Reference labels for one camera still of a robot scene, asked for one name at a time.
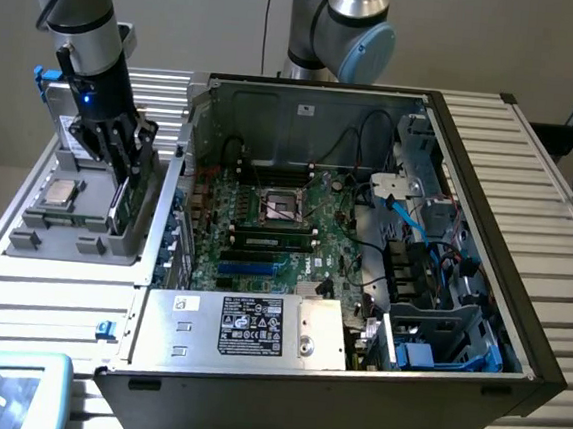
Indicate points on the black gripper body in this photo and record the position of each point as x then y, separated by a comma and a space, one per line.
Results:
105, 93

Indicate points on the green graphics card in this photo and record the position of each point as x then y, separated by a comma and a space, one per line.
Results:
139, 201

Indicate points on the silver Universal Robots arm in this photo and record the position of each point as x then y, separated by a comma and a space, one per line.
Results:
86, 11

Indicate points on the silver disk with label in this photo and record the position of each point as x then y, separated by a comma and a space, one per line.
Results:
57, 104

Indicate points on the blue disk clip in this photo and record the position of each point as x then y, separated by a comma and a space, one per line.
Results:
46, 75

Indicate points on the silver CPU chip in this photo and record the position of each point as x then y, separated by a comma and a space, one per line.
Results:
62, 194

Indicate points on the grey parts rack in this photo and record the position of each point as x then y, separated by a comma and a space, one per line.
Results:
63, 246

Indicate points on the CPU socket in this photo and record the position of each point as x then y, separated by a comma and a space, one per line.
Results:
282, 206

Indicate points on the black expansion slot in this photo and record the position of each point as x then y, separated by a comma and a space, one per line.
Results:
250, 257

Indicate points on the black RAM stick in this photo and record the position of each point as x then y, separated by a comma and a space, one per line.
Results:
274, 243

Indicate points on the blue expansion slot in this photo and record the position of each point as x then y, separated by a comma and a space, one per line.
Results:
249, 270

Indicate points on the blue case latch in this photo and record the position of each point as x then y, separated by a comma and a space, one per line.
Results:
105, 330

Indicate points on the silver power supply box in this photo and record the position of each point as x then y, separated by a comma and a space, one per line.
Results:
200, 340

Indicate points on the green motherboard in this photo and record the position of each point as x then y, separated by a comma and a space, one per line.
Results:
335, 239

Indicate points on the small silver heat sink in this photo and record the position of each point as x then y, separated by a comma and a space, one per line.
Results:
314, 289

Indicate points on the teal teach pendant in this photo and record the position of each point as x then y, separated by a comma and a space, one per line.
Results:
5, 390

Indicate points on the silver disk bay cage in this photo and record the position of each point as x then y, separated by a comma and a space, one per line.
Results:
424, 156

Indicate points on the black fan shroud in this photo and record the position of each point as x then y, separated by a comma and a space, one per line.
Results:
409, 273

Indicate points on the open black PC case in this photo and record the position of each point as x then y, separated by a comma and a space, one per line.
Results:
300, 406

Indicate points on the blue disk carrier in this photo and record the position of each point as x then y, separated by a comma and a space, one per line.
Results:
414, 357

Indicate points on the silver disk bracket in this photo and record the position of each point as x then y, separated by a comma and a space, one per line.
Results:
394, 185

